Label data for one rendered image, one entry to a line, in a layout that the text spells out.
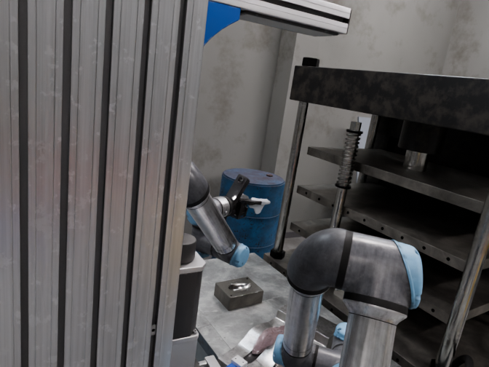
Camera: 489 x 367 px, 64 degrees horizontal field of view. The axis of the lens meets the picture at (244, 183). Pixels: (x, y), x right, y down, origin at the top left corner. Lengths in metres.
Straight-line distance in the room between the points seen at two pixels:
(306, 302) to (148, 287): 0.37
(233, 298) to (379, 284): 1.28
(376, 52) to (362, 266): 4.76
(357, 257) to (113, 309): 0.42
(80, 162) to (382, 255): 0.53
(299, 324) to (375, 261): 0.27
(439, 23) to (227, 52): 3.19
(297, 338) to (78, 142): 0.68
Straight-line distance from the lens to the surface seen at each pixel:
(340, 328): 1.16
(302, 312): 0.90
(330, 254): 0.75
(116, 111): 0.53
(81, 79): 0.52
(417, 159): 2.26
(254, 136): 4.42
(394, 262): 0.76
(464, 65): 6.25
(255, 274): 2.33
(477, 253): 1.76
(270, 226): 3.83
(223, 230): 1.14
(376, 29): 5.38
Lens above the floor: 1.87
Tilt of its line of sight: 15 degrees down
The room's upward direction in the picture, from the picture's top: 8 degrees clockwise
